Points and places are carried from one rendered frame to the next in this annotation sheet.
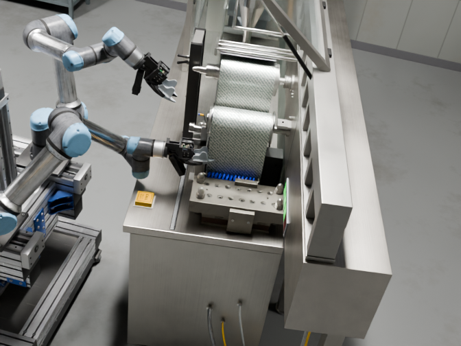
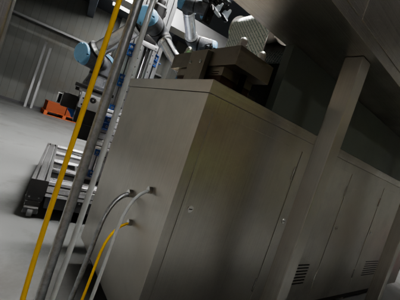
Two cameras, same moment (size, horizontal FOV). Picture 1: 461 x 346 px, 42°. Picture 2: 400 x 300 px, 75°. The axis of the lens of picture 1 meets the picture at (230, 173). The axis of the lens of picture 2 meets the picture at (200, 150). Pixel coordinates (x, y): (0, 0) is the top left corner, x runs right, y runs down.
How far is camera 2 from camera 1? 2.50 m
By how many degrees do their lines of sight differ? 62
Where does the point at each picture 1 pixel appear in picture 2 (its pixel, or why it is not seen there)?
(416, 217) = not seen: outside the picture
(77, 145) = (142, 14)
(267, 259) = (193, 103)
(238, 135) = (249, 24)
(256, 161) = (256, 50)
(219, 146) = (232, 42)
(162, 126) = not seen: hidden behind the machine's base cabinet
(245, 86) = not seen: hidden behind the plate
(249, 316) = (150, 222)
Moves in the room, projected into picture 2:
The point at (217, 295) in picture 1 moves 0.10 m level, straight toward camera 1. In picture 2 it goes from (141, 173) to (114, 167)
